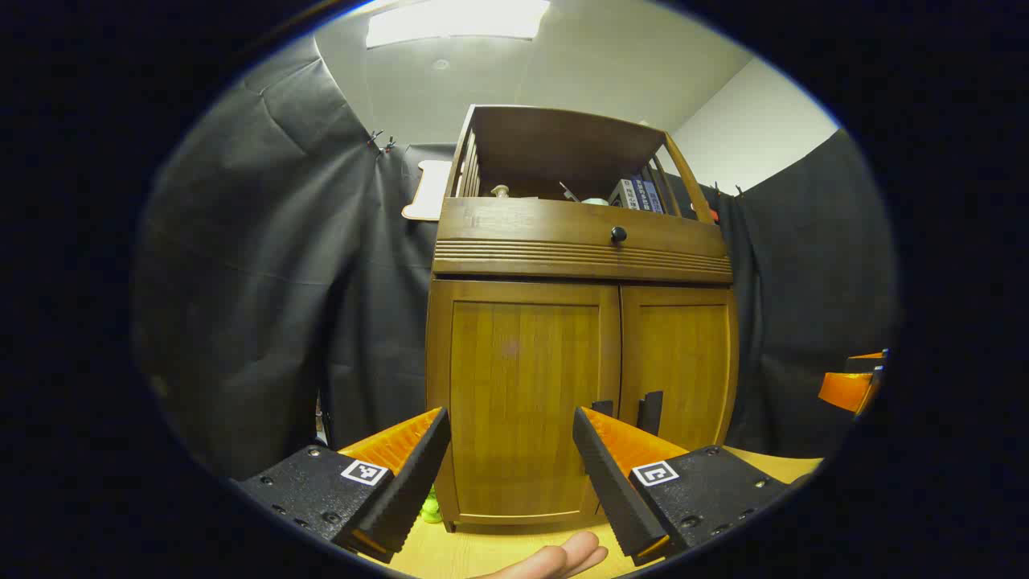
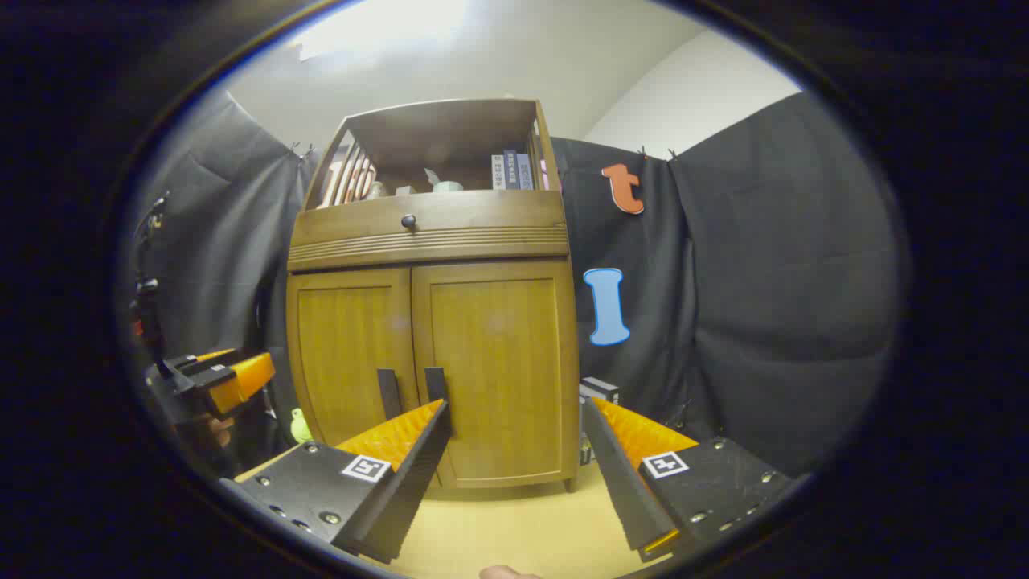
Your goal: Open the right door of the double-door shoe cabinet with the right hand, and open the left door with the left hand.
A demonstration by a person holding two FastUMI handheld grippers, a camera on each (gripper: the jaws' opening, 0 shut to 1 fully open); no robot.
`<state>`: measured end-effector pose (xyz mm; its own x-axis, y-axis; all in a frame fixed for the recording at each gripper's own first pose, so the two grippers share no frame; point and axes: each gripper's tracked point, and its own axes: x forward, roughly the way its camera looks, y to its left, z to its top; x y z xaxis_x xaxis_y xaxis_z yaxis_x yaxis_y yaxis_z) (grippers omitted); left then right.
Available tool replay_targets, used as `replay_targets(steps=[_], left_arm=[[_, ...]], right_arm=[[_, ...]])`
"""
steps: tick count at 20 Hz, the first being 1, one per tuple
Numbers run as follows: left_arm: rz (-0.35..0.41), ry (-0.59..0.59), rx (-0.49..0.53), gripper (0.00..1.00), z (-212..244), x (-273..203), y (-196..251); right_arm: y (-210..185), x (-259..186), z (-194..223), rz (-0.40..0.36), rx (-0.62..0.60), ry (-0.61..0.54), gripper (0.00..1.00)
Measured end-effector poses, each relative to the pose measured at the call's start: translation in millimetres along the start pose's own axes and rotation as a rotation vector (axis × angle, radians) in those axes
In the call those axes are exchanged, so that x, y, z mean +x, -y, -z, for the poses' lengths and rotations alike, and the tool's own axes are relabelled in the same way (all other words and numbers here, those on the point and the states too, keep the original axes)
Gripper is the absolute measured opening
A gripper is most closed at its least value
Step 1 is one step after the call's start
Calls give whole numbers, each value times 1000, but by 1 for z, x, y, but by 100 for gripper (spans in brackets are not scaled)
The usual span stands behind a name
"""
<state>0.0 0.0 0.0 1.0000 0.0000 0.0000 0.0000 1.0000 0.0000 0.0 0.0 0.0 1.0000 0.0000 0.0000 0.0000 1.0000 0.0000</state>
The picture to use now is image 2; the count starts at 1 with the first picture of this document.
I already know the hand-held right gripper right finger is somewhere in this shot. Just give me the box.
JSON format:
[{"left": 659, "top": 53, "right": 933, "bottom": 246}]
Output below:
[{"left": 580, "top": 396, "right": 797, "bottom": 564}]

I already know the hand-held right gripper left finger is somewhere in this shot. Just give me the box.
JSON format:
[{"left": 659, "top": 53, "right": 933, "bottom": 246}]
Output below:
[{"left": 219, "top": 398, "right": 453, "bottom": 565}]

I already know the wooden cabinet door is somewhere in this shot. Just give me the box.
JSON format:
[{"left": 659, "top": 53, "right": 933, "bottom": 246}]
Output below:
[
  {"left": 287, "top": 268, "right": 420, "bottom": 451},
  {"left": 412, "top": 259, "right": 580, "bottom": 489}
]

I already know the wooden double-door shoe cabinet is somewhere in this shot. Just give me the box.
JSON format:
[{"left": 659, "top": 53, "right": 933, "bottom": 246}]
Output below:
[{"left": 285, "top": 98, "right": 581, "bottom": 493}]

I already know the black and white box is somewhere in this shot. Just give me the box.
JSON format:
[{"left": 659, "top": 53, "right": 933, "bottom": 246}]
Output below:
[{"left": 579, "top": 376, "right": 621, "bottom": 466}]

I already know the black backdrop cloth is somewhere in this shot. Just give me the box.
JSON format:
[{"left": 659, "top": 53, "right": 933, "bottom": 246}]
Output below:
[{"left": 133, "top": 90, "right": 901, "bottom": 479}]

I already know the black cable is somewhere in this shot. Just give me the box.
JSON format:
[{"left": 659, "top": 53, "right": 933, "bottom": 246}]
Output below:
[{"left": 131, "top": 191, "right": 171, "bottom": 379}]

